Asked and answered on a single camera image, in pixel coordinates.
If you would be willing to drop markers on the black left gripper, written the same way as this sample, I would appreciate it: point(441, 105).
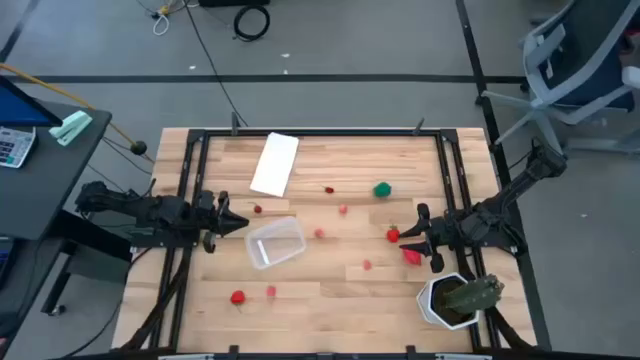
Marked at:
point(207, 215)

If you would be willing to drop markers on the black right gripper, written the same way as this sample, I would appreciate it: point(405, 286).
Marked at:
point(445, 230)

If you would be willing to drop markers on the red pepper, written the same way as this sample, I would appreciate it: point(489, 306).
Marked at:
point(412, 257)

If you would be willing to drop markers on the red strawberry with green top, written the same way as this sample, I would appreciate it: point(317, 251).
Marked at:
point(393, 234)

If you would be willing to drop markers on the red cherry with stem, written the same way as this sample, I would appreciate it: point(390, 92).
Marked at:
point(257, 209)
point(328, 190)

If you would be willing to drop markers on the green vegetable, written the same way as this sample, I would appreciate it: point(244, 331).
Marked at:
point(382, 189)

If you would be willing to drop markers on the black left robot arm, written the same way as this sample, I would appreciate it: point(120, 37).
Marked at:
point(150, 210)

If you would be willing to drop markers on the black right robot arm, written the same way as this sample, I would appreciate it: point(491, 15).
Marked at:
point(510, 192)

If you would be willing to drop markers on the clear plastic tupperware container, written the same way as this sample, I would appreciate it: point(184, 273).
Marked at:
point(275, 242)

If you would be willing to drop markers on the white tupperware lid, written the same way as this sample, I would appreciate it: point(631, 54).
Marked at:
point(275, 165)

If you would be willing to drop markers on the white hexagonal plant pot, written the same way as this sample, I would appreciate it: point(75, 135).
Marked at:
point(425, 302)

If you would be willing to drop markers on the green cactus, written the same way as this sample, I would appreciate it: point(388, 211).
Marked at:
point(475, 295)

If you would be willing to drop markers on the black ball plug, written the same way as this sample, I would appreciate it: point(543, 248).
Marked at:
point(138, 147)

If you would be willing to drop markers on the mint green stapler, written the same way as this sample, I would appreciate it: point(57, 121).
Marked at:
point(70, 127)

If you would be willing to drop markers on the black desk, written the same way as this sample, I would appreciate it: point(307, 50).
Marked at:
point(45, 190)

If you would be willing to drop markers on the yellow plug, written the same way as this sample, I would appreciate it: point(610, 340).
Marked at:
point(163, 9)

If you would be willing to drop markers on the grey calculator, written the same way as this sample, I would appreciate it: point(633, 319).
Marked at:
point(15, 145)

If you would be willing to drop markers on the computer monitor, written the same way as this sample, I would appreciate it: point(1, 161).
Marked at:
point(20, 107)

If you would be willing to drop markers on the black metal table frame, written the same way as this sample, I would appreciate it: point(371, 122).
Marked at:
point(325, 133)

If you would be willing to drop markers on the dark office chair grey frame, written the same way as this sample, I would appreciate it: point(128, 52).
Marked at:
point(585, 60)

